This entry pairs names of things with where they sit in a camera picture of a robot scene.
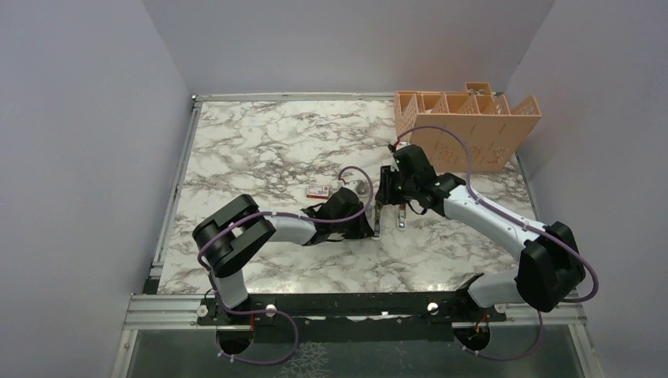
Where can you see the orange desk organizer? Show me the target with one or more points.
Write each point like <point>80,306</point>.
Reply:
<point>483,119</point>

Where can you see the aluminium table frame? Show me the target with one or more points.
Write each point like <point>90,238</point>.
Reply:
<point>272,147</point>

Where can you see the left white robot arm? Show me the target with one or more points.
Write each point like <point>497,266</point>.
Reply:
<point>228,239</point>

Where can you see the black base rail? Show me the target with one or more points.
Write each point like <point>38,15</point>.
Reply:
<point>346,318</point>

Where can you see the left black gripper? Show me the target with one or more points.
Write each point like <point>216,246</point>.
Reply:
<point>361,231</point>

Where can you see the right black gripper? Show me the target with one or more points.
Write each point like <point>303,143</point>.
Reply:
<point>384,194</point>

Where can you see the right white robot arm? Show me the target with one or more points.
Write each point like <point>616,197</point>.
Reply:
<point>548,264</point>

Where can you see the red white staple box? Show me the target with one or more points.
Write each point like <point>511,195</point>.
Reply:
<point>318,191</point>

